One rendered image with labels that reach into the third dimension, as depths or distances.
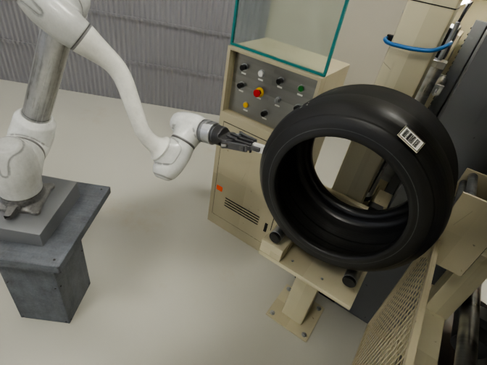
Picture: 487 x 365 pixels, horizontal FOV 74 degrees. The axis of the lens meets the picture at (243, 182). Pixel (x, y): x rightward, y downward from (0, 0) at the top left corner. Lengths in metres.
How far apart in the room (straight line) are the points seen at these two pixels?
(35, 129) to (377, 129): 1.26
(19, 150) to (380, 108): 1.21
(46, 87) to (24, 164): 0.29
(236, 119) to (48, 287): 1.28
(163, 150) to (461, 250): 1.08
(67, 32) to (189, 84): 2.84
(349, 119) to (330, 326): 1.51
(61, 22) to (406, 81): 1.05
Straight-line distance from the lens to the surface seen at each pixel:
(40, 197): 1.55
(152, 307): 2.02
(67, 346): 1.98
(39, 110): 1.50
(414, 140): 0.85
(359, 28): 3.84
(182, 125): 1.27
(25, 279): 1.82
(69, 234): 1.52
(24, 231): 1.49
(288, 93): 1.74
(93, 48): 1.16
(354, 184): 1.36
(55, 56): 1.38
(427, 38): 1.17
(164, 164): 1.22
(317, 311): 2.14
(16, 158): 1.42
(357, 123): 0.85
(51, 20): 1.15
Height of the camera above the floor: 1.71
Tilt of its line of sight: 36 degrees down
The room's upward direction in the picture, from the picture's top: 11 degrees clockwise
